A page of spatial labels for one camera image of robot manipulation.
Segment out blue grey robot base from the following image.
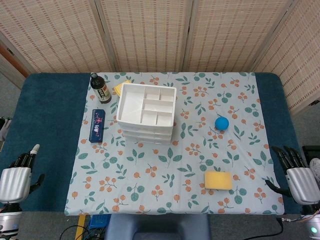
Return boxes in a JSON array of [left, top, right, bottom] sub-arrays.
[[104, 214, 212, 240]]

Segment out dark blue rectangular box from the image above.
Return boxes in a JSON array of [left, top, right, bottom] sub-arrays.
[[89, 108, 106, 144]]

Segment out white plastic drawer organizer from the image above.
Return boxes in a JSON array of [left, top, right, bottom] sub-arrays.
[[116, 83, 178, 146]]

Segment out dark sauce bottle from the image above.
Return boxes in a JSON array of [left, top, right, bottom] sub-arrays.
[[90, 72, 113, 105]]

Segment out blue ball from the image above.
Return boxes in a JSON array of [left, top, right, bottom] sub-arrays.
[[214, 116, 230, 131]]

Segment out blue plastic crate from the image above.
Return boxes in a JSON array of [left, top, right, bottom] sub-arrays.
[[89, 214, 111, 230]]

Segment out black floor cable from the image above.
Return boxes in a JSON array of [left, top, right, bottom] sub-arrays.
[[59, 224, 92, 240]]

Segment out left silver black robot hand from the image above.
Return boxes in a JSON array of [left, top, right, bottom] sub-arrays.
[[0, 143, 46, 205]]

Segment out floral print tablecloth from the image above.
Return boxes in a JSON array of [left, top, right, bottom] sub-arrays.
[[64, 71, 286, 216]]

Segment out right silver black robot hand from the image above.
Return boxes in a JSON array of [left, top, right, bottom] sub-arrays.
[[264, 145, 320, 206]]

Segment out yellow sponge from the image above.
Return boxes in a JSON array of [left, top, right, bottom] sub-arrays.
[[204, 171, 233, 191]]

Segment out thin black cable with connector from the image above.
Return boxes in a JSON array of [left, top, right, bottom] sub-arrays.
[[276, 216, 307, 240]]

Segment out woven folding screen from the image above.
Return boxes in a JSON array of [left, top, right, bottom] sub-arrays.
[[0, 0, 320, 116]]

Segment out dark teal table cover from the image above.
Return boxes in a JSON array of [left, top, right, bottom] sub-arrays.
[[0, 72, 316, 213]]

